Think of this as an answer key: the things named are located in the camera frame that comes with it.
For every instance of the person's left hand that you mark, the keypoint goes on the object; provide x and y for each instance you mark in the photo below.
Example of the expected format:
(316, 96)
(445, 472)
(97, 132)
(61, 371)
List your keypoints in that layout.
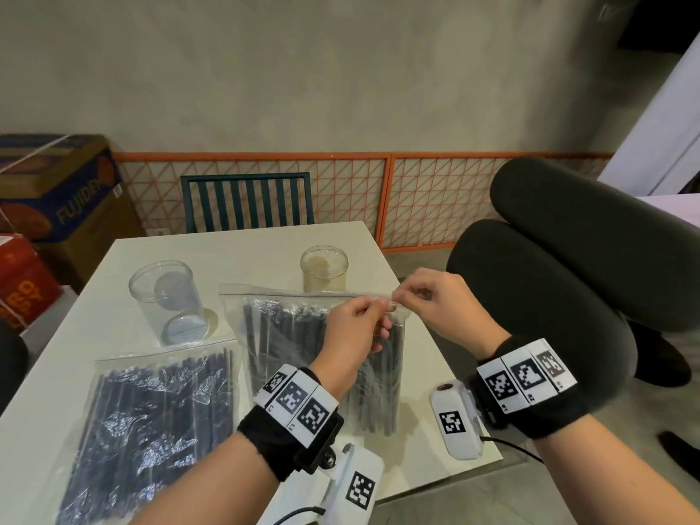
(344, 338)

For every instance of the person's right hand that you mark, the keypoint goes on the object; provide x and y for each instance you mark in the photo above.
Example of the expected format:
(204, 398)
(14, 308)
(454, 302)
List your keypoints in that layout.
(454, 308)

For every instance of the person's right thumb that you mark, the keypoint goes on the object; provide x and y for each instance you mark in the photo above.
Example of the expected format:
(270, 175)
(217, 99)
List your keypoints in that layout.
(409, 300)

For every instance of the person's left thumb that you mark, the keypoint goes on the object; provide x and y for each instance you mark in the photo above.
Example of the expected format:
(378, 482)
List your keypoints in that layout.
(377, 303)

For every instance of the zip bag black straws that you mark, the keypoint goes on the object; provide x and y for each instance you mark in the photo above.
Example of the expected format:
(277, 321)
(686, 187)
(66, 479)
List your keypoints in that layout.
(295, 344)
(147, 420)

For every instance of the person's left forearm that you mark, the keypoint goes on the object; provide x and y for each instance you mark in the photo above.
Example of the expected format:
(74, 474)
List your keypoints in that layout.
(219, 486)

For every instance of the person's right forearm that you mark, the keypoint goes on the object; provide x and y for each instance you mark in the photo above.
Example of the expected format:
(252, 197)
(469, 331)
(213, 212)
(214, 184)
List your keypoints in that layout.
(612, 475)

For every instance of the clear jar with beige contents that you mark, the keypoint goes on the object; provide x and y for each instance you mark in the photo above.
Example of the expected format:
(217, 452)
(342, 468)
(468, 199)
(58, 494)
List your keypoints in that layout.
(324, 270)

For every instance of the black left wristband with markers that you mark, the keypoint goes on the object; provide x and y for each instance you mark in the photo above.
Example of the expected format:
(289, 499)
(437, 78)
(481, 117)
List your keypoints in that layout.
(292, 410)

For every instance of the black wristband with markers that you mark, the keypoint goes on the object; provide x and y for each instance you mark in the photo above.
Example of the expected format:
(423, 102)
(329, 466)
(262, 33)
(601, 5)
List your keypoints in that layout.
(525, 382)
(292, 410)

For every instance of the black right wristband with markers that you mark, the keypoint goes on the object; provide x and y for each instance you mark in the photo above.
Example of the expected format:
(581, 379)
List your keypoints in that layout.
(525, 382)

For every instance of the dark green slatted chair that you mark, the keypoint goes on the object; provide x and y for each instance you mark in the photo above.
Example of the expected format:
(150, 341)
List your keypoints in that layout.
(249, 205)

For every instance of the empty clear plastic jar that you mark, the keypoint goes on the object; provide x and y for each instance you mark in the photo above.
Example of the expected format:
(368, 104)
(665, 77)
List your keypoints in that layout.
(167, 300)

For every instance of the flat zip bag black straws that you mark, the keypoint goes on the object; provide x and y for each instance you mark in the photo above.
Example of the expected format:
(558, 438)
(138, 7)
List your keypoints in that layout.
(147, 420)

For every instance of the white panel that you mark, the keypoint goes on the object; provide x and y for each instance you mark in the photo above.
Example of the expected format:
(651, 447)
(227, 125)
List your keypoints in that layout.
(661, 136)

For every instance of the blue and brown cardboard box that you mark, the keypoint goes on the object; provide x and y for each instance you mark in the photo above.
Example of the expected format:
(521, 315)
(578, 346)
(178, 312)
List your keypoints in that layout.
(60, 202)

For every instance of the red cardboard box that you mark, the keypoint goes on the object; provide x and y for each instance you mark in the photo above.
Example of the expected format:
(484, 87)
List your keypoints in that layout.
(24, 284)

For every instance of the black rounded object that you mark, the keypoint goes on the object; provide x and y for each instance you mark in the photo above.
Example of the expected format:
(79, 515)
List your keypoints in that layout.
(11, 366)

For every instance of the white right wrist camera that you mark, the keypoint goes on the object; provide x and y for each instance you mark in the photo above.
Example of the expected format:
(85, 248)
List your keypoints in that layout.
(456, 420)

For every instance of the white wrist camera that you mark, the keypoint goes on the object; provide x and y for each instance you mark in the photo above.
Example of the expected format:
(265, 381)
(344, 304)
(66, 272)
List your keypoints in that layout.
(456, 420)
(358, 486)

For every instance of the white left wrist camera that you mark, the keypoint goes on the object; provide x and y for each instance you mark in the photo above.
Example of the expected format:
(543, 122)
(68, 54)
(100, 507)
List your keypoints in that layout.
(358, 486)

